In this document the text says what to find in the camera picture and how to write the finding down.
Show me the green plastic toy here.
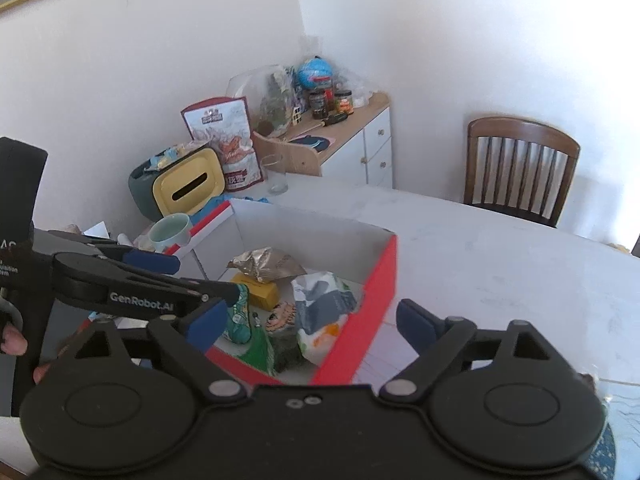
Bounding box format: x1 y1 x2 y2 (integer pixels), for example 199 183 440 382
224 284 274 376

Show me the clear bag with socks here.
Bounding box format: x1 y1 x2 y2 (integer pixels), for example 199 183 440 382
292 272 359 366

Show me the left hand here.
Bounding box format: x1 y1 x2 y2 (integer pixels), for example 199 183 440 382
1 323 51 384

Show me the pale green mug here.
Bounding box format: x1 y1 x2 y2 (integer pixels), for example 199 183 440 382
148 212 192 252

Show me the yellow green tissue box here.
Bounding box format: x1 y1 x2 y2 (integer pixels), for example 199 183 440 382
128 145 226 221

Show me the yellow small box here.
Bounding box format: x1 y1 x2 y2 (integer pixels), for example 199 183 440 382
231 273 280 311

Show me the gold foil bag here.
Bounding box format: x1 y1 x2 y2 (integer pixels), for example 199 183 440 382
227 247 307 284

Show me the red white cardboard box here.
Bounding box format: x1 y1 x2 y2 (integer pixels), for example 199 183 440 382
168 200 397 386

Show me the clear drinking glass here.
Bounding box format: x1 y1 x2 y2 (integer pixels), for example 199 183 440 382
260 154 288 195

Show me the red snack bag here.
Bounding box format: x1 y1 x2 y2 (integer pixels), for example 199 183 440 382
181 96 264 192

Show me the brown wooden chair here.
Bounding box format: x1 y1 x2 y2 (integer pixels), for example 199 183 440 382
463 116 580 229

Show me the white wooden sideboard cabinet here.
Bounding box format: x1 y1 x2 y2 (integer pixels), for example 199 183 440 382
253 92 394 188

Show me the dark jar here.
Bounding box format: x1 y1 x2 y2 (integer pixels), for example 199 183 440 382
308 90 329 120

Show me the orange label jar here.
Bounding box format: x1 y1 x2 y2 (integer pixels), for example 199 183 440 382
334 89 354 115

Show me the blue globe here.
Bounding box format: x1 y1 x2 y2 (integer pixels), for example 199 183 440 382
297 56 333 90

